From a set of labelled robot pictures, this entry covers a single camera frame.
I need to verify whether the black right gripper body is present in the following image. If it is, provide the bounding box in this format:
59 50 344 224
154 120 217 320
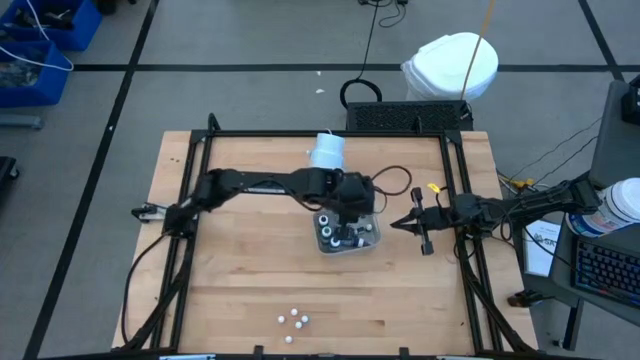
411 188 484 256

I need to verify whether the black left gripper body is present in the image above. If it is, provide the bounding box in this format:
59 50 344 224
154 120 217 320
327 172 377 221

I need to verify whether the grey plastic tray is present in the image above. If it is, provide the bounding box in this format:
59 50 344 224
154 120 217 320
313 209 383 257

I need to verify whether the black vented computer case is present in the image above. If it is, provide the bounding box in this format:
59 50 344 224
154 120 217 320
345 99 475 133

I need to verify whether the white printed paper sheet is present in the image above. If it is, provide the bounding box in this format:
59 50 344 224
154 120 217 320
523 219 562 278

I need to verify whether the black desk foot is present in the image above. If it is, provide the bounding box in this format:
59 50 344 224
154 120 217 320
507 289 556 309

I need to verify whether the white lined waste bin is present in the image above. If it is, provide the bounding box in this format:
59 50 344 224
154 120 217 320
400 32 500 103

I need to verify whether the black backlit keyboard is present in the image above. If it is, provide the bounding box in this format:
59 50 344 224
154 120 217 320
573 237 640 309

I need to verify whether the white wipes canister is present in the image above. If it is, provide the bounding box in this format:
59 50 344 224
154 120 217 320
565 177 640 239

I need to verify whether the yellow rod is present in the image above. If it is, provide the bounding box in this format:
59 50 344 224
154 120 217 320
459 0 497 101

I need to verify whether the grey desk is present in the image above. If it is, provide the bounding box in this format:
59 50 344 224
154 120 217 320
547 78 640 329

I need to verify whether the black desk device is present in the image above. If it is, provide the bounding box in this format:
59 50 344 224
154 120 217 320
621 74 640 126

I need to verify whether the blue storage bin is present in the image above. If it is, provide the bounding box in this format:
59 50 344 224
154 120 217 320
0 40 71 109
0 0 104 52

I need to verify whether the grey floor bar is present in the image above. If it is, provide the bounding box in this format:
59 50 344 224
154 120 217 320
0 113 44 131

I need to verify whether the black floor object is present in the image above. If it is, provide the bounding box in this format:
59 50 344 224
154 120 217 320
0 156 21 199

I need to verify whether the black looped floor cable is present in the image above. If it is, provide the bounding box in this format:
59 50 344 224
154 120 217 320
339 0 384 110

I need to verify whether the black aluminium table frame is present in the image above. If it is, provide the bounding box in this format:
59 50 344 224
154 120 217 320
113 112 540 360

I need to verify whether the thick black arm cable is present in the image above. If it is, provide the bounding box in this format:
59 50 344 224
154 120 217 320
121 232 169 346

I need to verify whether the white cable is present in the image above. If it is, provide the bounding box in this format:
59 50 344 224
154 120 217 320
0 0 75 72

